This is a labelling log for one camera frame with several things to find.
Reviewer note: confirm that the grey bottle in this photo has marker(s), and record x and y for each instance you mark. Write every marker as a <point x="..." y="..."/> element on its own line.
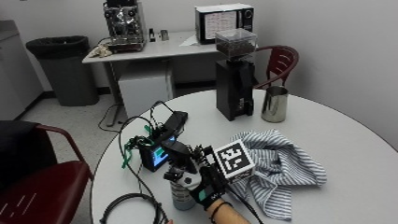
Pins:
<point x="183" y="197"/>

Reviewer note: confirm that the black box with screen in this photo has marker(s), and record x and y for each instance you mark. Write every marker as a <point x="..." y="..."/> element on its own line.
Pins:
<point x="155" y="155"/>

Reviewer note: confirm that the flat black device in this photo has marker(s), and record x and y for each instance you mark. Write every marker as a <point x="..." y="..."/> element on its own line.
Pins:
<point x="176" y="121"/>

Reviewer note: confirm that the white marker cube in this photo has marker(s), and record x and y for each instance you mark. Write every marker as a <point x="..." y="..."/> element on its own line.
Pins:
<point x="235" y="158"/>

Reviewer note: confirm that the black wristband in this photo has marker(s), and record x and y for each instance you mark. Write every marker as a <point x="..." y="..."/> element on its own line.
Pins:
<point x="219" y="210"/>

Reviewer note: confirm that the white box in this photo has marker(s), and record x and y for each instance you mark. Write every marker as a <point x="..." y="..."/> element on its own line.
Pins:
<point x="146" y="93"/>

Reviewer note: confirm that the black coffee grinder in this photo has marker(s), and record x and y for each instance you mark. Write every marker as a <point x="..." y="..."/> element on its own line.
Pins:
<point x="235" y="90"/>

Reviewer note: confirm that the striped blue white cloth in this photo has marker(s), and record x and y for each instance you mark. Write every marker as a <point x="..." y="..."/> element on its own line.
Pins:
<point x="287" y="165"/>

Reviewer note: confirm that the steel milk pitcher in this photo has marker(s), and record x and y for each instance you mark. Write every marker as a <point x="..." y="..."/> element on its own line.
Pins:
<point x="275" y="105"/>

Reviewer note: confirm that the white side table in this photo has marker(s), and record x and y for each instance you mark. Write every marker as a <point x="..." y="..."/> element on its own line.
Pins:
<point x="166" y="48"/>

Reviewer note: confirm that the red chair with black jacket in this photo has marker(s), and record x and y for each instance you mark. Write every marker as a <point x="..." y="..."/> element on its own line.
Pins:
<point x="46" y="193"/>

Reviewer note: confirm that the white paper sheet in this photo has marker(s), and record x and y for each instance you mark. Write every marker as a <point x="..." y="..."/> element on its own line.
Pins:
<point x="190" y="41"/>

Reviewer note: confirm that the red slatted chair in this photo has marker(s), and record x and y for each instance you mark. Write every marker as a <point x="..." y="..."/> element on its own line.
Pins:
<point x="284" y="62"/>

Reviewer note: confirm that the grey trash bin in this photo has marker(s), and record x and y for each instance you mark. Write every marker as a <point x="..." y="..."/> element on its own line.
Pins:
<point x="66" y="71"/>

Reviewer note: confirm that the small metal cup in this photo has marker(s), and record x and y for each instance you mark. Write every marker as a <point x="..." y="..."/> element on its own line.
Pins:
<point x="164" y="34"/>

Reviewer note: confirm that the crumpled beige rag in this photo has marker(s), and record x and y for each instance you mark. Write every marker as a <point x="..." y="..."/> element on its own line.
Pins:
<point x="99" y="50"/>

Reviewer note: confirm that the small black tamper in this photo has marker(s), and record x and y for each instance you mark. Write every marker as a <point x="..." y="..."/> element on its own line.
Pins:
<point x="152" y="35"/>

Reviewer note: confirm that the black and white microwave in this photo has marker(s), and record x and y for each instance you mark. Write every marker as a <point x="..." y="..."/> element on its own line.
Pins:
<point x="224" y="23"/>

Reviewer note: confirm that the chrome espresso machine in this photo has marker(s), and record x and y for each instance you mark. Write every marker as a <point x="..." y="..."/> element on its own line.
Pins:
<point x="124" y="25"/>

